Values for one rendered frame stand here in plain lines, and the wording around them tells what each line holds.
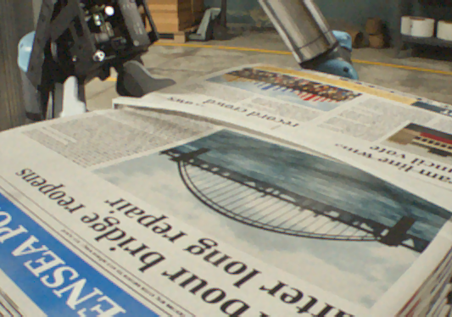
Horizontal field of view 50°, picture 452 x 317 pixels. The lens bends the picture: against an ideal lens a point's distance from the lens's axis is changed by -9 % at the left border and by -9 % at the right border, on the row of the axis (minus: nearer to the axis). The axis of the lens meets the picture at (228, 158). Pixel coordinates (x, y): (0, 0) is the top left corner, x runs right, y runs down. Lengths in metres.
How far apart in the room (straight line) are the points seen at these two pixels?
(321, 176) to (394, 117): 0.12
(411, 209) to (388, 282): 0.07
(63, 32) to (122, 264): 0.28
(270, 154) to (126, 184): 0.09
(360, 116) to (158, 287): 0.24
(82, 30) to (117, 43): 0.03
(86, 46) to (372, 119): 0.23
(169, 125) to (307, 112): 0.10
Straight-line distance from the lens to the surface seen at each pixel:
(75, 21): 0.44
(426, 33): 6.29
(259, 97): 0.42
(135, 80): 0.50
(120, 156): 0.31
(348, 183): 0.28
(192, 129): 0.36
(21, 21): 1.32
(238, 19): 7.32
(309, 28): 0.79
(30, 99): 0.91
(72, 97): 0.44
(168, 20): 6.55
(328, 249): 0.22
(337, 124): 0.37
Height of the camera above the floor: 1.18
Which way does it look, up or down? 23 degrees down
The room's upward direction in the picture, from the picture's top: straight up
